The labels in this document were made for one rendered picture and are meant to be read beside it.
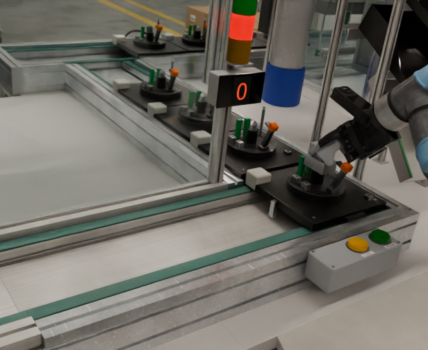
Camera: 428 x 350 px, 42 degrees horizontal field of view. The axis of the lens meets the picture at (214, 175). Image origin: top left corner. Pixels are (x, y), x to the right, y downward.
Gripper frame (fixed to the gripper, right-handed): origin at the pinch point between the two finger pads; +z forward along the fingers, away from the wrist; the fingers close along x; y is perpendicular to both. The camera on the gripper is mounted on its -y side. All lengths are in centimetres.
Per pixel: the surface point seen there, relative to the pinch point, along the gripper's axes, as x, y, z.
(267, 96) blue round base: 52, -46, 67
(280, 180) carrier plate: -4.9, 2.0, 12.2
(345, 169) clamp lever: -1.0, 7.3, -5.1
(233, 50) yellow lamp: -21.2, -21.9, -9.0
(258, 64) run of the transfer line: 78, -75, 91
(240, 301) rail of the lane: -34.7, 26.0, 1.2
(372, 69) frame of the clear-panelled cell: 85, -40, 42
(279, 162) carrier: 1.7, -3.9, 17.5
